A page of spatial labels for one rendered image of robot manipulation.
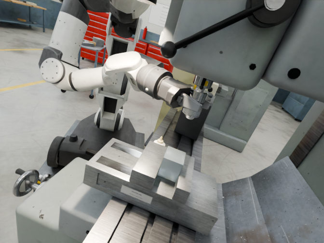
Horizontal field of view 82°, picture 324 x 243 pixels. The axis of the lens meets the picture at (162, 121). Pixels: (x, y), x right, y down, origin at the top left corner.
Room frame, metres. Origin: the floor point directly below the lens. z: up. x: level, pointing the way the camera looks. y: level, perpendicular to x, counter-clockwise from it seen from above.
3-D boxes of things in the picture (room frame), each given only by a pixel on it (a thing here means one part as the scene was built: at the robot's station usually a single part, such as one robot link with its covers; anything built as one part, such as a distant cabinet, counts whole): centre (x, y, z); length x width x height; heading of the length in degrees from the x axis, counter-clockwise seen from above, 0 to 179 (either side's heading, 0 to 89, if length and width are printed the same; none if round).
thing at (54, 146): (0.94, 0.59, 0.50); 0.20 x 0.05 x 0.20; 12
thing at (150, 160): (0.41, 0.00, 1.05); 0.15 x 0.06 x 0.04; 174
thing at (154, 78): (0.52, 0.01, 1.23); 0.13 x 0.12 x 0.10; 148
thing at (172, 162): (0.41, -0.06, 1.07); 0.06 x 0.05 x 0.06; 174
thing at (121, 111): (1.26, 0.39, 0.68); 0.21 x 0.20 x 0.13; 12
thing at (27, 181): (0.53, 0.43, 0.66); 0.16 x 0.12 x 0.12; 83
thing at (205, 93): (0.47, -0.07, 1.26); 0.05 x 0.05 x 0.01
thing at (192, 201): (0.41, -0.03, 1.01); 0.35 x 0.15 x 0.11; 84
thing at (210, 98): (0.91, -0.15, 1.06); 0.22 x 0.12 x 0.20; 166
